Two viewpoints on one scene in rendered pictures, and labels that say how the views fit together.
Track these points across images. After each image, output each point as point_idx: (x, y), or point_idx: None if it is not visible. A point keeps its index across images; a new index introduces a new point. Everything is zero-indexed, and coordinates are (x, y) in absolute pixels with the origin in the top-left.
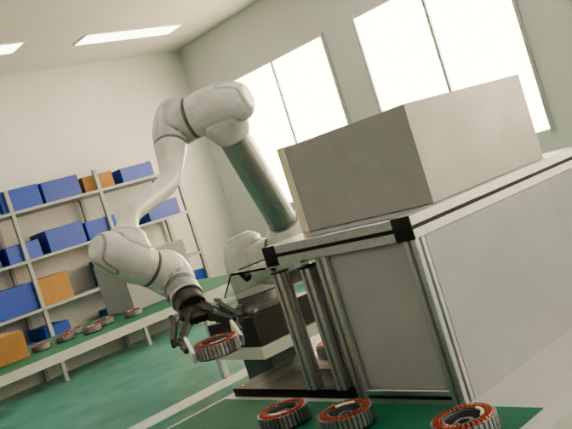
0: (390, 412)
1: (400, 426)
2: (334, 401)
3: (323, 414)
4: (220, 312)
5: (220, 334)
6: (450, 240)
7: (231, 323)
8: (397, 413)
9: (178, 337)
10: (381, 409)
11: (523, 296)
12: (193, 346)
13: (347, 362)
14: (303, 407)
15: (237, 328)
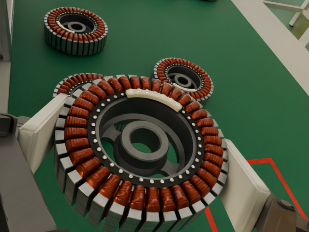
0: (37, 20)
1: (64, 3)
2: (3, 99)
3: (98, 31)
4: (10, 196)
5: (101, 169)
6: None
7: (40, 134)
8: (38, 14)
9: (296, 212)
10: (31, 29)
11: None
12: (220, 186)
13: (5, 8)
14: (79, 73)
15: (49, 104)
